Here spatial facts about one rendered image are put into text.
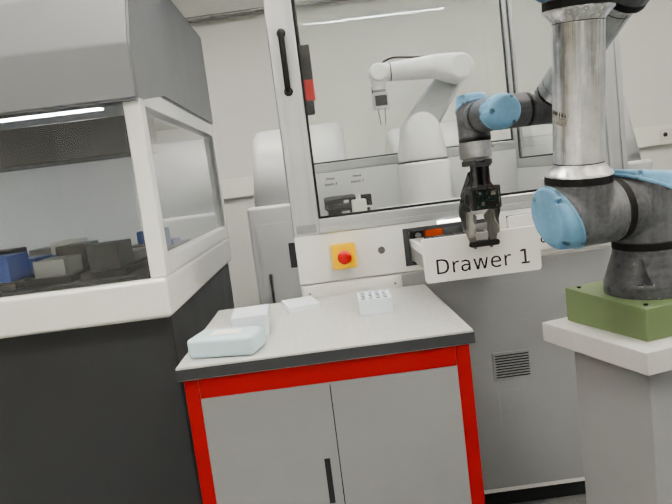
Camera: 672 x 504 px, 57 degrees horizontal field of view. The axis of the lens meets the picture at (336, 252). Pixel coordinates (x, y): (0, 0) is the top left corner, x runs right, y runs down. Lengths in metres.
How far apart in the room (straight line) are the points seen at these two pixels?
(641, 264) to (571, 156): 0.24
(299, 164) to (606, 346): 1.03
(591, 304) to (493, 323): 0.72
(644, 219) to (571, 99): 0.25
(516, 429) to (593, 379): 0.80
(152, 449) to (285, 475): 0.58
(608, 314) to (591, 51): 0.47
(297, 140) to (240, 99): 3.33
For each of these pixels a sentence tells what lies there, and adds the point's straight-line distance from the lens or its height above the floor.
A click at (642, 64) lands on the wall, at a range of 5.54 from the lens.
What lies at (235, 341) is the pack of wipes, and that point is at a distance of 1.33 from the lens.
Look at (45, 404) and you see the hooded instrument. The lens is 1.93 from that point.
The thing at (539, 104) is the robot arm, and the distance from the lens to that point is 1.46.
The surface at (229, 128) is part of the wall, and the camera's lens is 5.17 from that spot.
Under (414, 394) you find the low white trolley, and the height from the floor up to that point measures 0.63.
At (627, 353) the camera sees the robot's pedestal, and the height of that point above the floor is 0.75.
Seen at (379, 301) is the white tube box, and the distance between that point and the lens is 1.55.
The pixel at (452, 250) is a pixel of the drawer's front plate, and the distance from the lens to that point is 1.56.
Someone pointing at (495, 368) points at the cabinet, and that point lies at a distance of 2.02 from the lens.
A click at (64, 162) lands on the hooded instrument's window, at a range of 1.74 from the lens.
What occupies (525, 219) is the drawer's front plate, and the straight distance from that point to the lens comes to 1.95.
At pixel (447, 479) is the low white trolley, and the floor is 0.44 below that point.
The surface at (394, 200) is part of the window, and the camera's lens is 1.89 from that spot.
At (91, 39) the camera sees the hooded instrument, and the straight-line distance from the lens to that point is 1.73.
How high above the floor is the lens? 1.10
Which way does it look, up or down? 7 degrees down
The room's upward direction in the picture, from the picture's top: 7 degrees counter-clockwise
